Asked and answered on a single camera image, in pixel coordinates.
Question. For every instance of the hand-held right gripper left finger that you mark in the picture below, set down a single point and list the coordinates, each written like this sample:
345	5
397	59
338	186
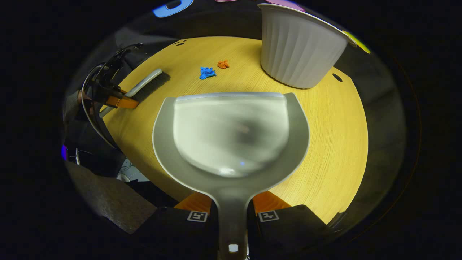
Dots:
173	231

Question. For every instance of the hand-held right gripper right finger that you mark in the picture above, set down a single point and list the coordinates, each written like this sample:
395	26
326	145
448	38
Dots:
288	234

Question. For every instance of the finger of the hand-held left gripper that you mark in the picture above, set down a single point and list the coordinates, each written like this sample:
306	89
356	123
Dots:
104	89
122	102

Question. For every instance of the small grey broom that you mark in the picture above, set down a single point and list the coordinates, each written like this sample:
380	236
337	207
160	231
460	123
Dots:
144	85

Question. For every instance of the blue paper scrap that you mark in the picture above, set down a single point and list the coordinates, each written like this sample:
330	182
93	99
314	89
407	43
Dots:
207	73

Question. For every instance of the orange paper scrap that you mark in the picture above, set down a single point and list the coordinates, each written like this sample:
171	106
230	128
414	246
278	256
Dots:
223	64

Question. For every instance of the grey white dustpan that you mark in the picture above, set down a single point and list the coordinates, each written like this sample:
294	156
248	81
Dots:
231	137

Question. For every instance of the white ribbed garbage bin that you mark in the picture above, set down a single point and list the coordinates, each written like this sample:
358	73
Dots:
299	50

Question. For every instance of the black backdrop cloth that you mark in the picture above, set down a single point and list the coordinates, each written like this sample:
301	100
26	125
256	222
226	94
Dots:
223	21

